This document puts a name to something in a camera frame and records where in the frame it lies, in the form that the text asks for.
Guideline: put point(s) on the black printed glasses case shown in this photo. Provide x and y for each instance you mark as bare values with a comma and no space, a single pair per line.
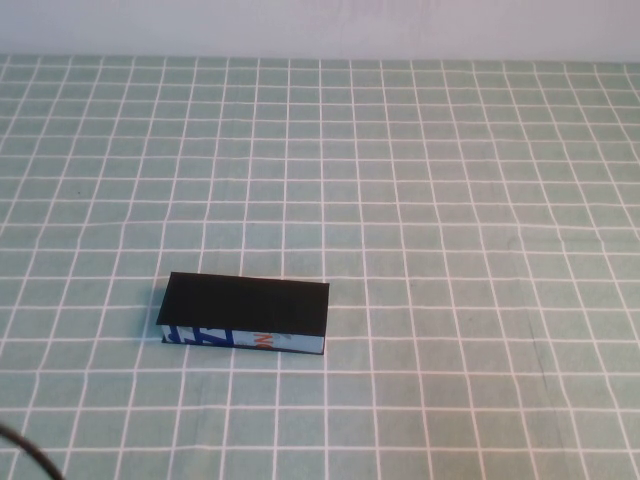
245,305

